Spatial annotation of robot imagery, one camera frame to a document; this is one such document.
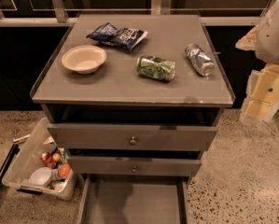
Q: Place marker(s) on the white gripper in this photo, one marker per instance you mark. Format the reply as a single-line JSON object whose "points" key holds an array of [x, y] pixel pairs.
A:
{"points": [[273, 37]]}

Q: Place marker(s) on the green soda can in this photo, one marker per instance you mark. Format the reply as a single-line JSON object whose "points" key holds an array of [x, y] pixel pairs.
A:
{"points": [[155, 67]]}

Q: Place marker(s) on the silver blue soda can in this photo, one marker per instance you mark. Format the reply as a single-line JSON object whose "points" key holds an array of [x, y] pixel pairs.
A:
{"points": [[200, 61]]}

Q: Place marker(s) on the grey drawer cabinet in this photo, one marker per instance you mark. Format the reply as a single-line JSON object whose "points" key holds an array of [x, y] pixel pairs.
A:
{"points": [[117, 94]]}

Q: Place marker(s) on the grey middle drawer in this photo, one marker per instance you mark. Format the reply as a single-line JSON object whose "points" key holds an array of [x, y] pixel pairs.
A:
{"points": [[133, 166]]}

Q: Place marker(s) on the grey drawer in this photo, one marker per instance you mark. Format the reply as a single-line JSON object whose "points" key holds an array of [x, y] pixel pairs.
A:
{"points": [[132, 137], [127, 199], [133, 166]]}

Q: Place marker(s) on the grey bottom drawer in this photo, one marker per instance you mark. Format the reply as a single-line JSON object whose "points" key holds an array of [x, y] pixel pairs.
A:
{"points": [[127, 199]]}

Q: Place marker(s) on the grey top drawer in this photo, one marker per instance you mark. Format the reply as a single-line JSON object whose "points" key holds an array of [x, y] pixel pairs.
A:
{"points": [[132, 137]]}

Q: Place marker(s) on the metal window railing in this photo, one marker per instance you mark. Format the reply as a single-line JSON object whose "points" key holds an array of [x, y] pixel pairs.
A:
{"points": [[65, 12]]}

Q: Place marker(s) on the blue chip bag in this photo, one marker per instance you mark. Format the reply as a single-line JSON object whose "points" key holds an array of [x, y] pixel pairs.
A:
{"points": [[110, 35]]}

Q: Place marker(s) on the white paper bowl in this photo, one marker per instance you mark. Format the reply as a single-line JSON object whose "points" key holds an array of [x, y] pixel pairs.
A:
{"points": [[84, 59]]}

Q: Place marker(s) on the orange fruit in bin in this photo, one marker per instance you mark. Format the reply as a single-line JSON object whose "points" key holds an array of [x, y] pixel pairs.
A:
{"points": [[64, 171]]}

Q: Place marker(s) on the red snack packet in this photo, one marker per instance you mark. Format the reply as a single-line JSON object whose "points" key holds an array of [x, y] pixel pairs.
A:
{"points": [[47, 159]]}

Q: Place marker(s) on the clear plastic storage bin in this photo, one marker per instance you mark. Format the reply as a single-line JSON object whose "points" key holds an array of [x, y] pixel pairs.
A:
{"points": [[29, 159]]}

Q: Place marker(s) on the white cup in bin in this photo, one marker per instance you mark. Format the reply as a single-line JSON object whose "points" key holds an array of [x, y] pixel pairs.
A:
{"points": [[41, 177]]}

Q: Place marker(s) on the black bar on floor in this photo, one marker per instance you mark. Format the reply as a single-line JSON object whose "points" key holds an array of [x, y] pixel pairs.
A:
{"points": [[13, 151]]}

